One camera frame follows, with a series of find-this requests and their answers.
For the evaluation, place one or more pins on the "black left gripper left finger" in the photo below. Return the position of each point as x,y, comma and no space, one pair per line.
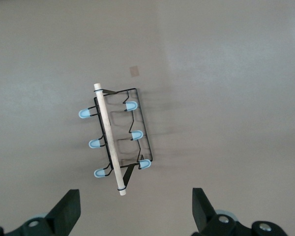
61,216

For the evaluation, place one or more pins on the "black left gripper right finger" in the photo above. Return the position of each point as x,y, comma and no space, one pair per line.
206,216

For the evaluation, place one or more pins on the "brown table cover sheet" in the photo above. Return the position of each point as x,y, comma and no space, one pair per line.
223,110

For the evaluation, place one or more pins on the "small brown tape patch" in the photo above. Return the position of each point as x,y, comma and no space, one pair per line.
134,71

